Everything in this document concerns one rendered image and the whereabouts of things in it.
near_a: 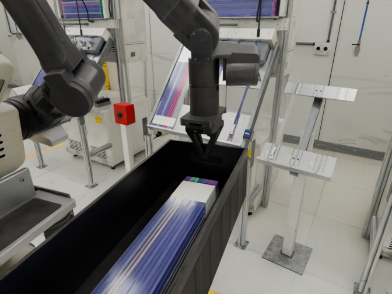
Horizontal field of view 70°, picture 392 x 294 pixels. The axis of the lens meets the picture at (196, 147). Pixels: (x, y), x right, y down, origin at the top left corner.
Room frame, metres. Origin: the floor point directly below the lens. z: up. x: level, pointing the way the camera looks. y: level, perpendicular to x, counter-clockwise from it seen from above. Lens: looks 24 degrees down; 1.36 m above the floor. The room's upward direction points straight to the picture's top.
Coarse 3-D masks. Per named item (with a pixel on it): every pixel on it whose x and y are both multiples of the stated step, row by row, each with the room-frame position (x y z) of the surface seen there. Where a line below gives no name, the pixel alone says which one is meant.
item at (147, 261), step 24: (192, 192) 0.45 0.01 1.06; (216, 192) 0.48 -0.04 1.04; (168, 216) 0.38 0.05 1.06; (192, 216) 0.38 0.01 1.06; (144, 240) 0.32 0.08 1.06; (168, 240) 0.32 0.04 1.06; (192, 240) 0.35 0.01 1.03; (120, 264) 0.28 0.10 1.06; (144, 264) 0.28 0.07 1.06; (168, 264) 0.28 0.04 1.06; (96, 288) 0.24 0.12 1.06; (120, 288) 0.24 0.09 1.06; (144, 288) 0.24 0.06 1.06
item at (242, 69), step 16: (192, 32) 0.47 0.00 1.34; (208, 32) 0.47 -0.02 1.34; (192, 48) 0.48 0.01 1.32; (208, 48) 0.47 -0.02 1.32; (224, 48) 0.51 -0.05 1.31; (240, 48) 0.51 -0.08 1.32; (256, 48) 0.52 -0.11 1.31; (240, 64) 0.50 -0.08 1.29; (256, 64) 0.50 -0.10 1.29; (240, 80) 0.50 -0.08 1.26; (256, 80) 0.50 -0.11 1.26
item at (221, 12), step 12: (216, 0) 2.04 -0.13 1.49; (228, 0) 2.00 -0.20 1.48; (240, 0) 1.95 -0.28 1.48; (252, 0) 1.92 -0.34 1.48; (264, 0) 1.88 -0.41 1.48; (276, 0) 1.86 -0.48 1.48; (228, 12) 1.99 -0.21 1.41; (240, 12) 1.95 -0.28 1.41; (252, 12) 1.92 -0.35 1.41; (264, 12) 1.88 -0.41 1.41; (276, 12) 1.93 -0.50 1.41
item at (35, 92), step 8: (32, 88) 0.58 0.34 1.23; (40, 88) 0.56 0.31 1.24; (16, 96) 0.57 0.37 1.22; (24, 96) 0.58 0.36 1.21; (32, 96) 0.56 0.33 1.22; (40, 96) 0.55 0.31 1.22; (48, 96) 0.56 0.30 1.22; (32, 104) 0.55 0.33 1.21; (40, 104) 0.55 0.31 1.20; (48, 104) 0.55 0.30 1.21; (40, 112) 0.55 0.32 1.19; (48, 112) 0.55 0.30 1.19; (56, 112) 0.56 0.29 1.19; (40, 120) 0.56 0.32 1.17; (48, 120) 0.56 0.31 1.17; (56, 120) 0.57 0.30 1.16; (64, 120) 0.61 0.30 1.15; (40, 128) 0.55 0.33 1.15; (48, 128) 0.58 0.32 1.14
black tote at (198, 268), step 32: (160, 160) 0.51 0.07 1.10; (192, 160) 0.54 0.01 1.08; (224, 160) 0.51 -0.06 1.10; (128, 192) 0.40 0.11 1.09; (160, 192) 0.50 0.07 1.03; (224, 192) 0.34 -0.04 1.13; (64, 224) 0.28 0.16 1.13; (96, 224) 0.32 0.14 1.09; (128, 224) 0.39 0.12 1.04; (224, 224) 0.34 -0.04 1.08; (32, 256) 0.23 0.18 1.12; (64, 256) 0.26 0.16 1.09; (96, 256) 0.31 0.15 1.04; (192, 256) 0.22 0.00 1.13; (0, 288) 0.19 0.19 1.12; (32, 288) 0.22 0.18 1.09; (64, 288) 0.25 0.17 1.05; (192, 288) 0.22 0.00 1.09
